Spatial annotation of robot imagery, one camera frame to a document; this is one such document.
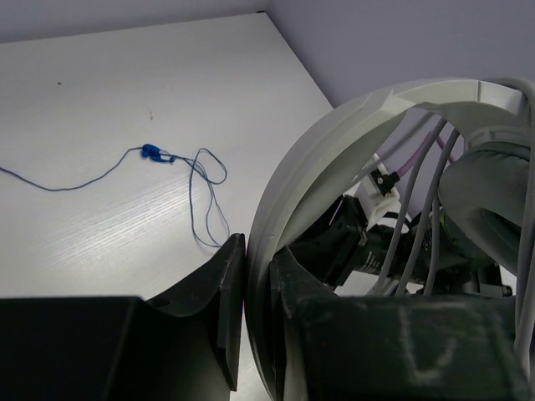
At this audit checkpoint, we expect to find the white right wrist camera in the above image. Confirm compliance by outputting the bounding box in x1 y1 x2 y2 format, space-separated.
354 155 400 230

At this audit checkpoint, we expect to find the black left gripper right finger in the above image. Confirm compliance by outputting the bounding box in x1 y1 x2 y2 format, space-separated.
269 250 534 400

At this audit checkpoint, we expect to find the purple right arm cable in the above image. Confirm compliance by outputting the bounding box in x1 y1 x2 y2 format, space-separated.
396 131 456 179

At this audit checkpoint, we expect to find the white over-ear headphones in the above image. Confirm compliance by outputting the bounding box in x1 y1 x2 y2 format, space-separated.
245 78 534 400

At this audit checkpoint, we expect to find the blue thin headphone cable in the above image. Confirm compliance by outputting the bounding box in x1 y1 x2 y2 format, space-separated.
0 143 231 248

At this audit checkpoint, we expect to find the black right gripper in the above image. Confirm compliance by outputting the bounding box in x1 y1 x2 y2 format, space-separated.
288 195 512 297

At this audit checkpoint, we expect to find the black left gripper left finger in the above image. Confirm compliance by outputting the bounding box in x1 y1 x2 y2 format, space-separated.
1 234 246 400

